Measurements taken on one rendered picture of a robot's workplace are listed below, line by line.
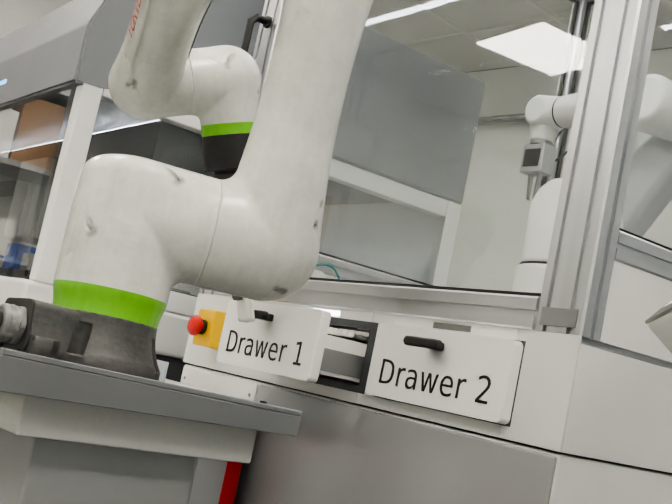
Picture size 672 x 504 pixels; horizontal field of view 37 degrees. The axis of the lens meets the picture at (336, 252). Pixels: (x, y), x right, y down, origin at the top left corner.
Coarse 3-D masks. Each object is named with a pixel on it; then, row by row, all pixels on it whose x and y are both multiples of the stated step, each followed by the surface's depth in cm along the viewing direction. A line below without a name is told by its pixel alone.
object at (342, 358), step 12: (324, 348) 152; (336, 348) 154; (348, 348) 155; (360, 348) 157; (324, 360) 153; (336, 360) 154; (348, 360) 155; (360, 360) 156; (324, 372) 153; (336, 372) 154; (348, 372) 155; (360, 372) 157
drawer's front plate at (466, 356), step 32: (384, 352) 150; (416, 352) 145; (448, 352) 139; (480, 352) 134; (512, 352) 129; (384, 384) 149; (416, 384) 143; (448, 384) 138; (480, 384) 133; (512, 384) 129; (480, 416) 131
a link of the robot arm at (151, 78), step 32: (160, 0) 128; (192, 0) 128; (128, 32) 139; (160, 32) 134; (192, 32) 136; (128, 64) 142; (160, 64) 140; (128, 96) 146; (160, 96) 146; (192, 96) 150
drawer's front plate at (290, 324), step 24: (288, 312) 158; (312, 312) 152; (240, 336) 168; (264, 336) 162; (288, 336) 156; (312, 336) 151; (240, 360) 166; (264, 360) 160; (288, 360) 154; (312, 360) 149
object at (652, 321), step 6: (666, 306) 104; (660, 312) 101; (666, 312) 98; (648, 318) 109; (654, 318) 104; (660, 318) 102; (666, 318) 99; (648, 324) 109; (654, 324) 106; (660, 324) 103; (666, 324) 100; (654, 330) 108; (660, 330) 105; (666, 330) 102; (660, 336) 107; (666, 336) 104; (666, 342) 106
